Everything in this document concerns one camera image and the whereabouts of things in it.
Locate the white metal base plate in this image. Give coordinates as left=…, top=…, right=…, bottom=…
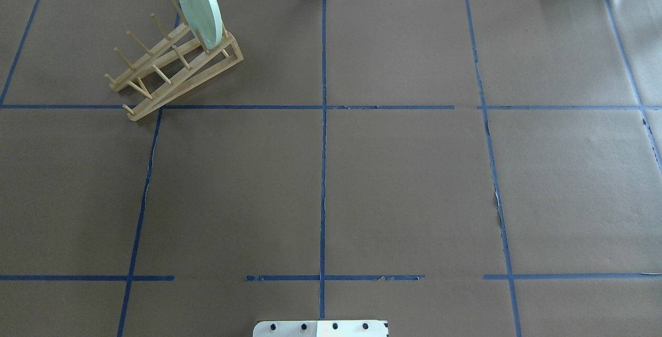
left=252, top=320, right=389, bottom=336

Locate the wooden plate rack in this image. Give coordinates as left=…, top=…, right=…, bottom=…
left=104, top=0, right=244, bottom=122

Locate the brown paper table cover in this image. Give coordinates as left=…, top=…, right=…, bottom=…
left=2, top=0, right=660, bottom=336

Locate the light green plate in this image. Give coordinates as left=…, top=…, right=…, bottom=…
left=179, top=0, right=224, bottom=49

